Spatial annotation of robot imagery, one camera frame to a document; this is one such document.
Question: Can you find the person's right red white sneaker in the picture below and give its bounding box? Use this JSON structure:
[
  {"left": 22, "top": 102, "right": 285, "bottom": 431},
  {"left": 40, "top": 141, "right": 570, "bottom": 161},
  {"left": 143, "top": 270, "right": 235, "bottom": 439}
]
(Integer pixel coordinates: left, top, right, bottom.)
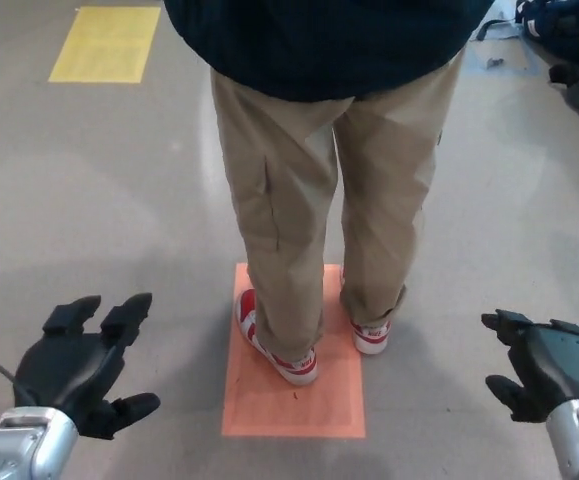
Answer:
[{"left": 351, "top": 319, "right": 392, "bottom": 356}]

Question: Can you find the thick black wrist cable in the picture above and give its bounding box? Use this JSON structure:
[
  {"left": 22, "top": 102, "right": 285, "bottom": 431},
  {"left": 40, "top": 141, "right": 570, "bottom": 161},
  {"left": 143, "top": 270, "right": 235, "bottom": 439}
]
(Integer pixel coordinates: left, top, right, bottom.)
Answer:
[{"left": 0, "top": 357, "right": 38, "bottom": 409}]

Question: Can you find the person's left red white sneaker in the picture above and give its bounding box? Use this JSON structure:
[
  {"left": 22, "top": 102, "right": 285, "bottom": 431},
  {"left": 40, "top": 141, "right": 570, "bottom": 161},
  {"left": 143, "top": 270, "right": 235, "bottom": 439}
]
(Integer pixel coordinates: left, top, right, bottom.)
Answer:
[{"left": 236, "top": 288, "right": 318, "bottom": 386}]

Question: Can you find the yellow floor sheet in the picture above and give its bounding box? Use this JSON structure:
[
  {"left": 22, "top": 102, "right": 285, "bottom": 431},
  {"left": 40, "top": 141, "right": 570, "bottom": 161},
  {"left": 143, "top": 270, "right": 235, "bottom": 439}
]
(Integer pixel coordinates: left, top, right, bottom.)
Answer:
[{"left": 47, "top": 5, "right": 162, "bottom": 84}]

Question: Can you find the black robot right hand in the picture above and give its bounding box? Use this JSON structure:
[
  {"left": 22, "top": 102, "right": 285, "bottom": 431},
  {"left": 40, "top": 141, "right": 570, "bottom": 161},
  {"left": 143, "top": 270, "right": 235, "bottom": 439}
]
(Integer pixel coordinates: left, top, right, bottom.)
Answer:
[{"left": 481, "top": 308, "right": 579, "bottom": 424}]

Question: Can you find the person's red white sneaker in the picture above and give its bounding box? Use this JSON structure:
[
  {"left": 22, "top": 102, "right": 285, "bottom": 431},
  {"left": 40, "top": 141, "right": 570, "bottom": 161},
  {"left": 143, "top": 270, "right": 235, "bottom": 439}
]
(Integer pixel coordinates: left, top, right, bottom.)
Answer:
[
  {"left": 351, "top": 319, "right": 392, "bottom": 356},
  {"left": 236, "top": 288, "right": 318, "bottom": 386}
]

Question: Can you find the navy blue backpack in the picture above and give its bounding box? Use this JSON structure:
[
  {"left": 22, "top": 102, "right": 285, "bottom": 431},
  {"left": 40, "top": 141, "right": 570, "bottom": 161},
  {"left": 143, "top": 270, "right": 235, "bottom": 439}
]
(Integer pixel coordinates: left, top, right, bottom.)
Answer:
[{"left": 514, "top": 0, "right": 579, "bottom": 56}]

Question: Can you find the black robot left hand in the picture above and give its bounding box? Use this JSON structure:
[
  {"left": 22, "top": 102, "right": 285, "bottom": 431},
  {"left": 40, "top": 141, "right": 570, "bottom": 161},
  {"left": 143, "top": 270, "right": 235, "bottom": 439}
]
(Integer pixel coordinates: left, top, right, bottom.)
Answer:
[{"left": 13, "top": 292, "right": 162, "bottom": 442}]

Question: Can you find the orange floor sheet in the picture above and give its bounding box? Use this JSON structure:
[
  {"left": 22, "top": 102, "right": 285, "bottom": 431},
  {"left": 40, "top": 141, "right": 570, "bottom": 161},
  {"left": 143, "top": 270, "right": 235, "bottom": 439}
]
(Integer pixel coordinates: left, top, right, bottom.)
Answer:
[{"left": 221, "top": 263, "right": 368, "bottom": 437}]

